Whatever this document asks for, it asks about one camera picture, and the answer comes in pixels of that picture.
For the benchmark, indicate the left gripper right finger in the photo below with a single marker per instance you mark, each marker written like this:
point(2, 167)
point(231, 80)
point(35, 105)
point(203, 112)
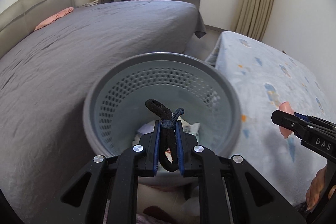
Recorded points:
point(214, 174)

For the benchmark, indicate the grey perforated waste basket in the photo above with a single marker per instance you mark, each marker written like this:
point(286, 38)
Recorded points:
point(165, 87)

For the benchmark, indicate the grey upholstered headboard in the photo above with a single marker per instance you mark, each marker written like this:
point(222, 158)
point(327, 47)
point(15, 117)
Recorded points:
point(21, 18)

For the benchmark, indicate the pink wad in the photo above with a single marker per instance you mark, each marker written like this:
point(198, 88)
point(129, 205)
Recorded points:
point(286, 131)

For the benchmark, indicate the pink cloth on bed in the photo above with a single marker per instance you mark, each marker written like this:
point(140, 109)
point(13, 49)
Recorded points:
point(54, 18)

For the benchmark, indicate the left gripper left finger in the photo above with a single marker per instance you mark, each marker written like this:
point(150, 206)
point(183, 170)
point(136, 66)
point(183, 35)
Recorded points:
point(141, 160)

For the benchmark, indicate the grey bed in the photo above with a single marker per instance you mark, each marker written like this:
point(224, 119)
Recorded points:
point(45, 79)

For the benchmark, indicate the person's right hand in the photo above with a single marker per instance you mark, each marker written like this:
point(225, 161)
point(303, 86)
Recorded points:
point(315, 189)

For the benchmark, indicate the light blue patterned blanket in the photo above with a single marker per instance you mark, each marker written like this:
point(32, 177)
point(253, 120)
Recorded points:
point(263, 79)

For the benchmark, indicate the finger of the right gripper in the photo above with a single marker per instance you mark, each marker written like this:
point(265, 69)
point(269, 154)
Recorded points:
point(288, 121)
point(316, 121)

